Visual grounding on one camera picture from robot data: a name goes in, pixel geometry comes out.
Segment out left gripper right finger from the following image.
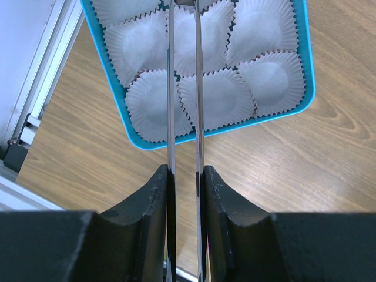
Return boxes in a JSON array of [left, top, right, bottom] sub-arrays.
[[204, 166, 375, 281]]

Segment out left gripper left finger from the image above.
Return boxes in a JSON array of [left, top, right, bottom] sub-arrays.
[[1, 165, 167, 281]]

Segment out metal tongs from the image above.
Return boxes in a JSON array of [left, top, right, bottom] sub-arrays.
[[166, 1, 208, 281]]

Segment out white paper cup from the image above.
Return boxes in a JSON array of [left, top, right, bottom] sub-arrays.
[[237, 51, 306, 118], [92, 0, 161, 26], [103, 10, 168, 88], [173, 1, 235, 78], [226, 1, 298, 66], [177, 68, 257, 131], [125, 69, 194, 143]]

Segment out blue tin box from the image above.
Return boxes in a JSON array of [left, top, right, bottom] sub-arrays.
[[81, 1, 316, 151]]

